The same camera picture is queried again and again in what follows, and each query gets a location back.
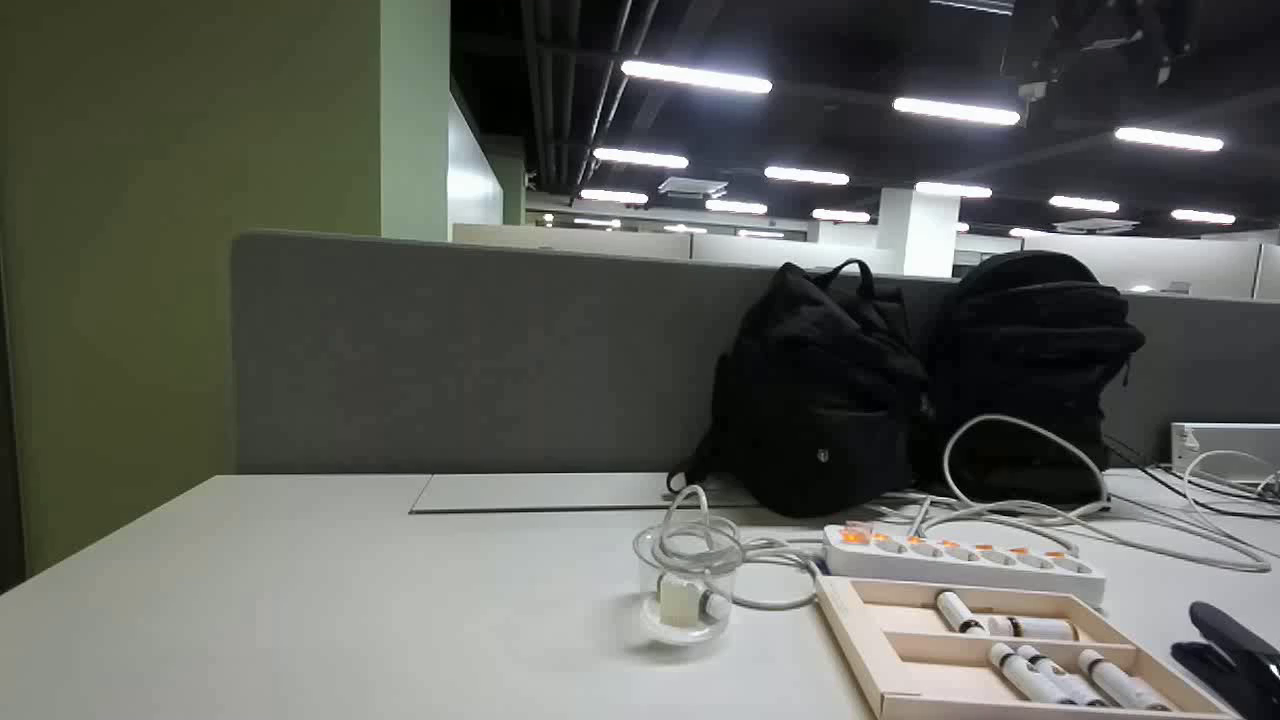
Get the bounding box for wooden compartment tray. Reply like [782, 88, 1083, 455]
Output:
[812, 573, 1237, 720]

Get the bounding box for grey desk partition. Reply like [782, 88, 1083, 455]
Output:
[230, 232, 1280, 475]

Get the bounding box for clear plastic cup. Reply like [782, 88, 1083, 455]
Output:
[635, 523, 739, 654]

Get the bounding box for white building column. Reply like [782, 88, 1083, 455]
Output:
[872, 184, 964, 279]

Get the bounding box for white power strip orange switches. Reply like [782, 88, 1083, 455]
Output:
[819, 522, 1113, 609]

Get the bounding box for large black backpack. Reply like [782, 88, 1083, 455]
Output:
[915, 247, 1152, 512]

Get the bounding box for white office partition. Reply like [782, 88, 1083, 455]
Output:
[452, 219, 1280, 304]

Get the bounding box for white box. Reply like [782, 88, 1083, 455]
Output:
[1170, 419, 1280, 503]

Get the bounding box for grey desk cable flap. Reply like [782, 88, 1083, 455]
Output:
[410, 471, 758, 522]

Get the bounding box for black backpack with top handle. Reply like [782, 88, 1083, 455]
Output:
[666, 258, 931, 522]

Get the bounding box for thin white charger cable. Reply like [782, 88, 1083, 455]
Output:
[634, 479, 936, 616]

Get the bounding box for thick white power cable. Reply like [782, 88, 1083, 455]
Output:
[904, 413, 1115, 535]

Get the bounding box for white looped cable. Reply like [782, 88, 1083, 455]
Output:
[1152, 444, 1280, 523]

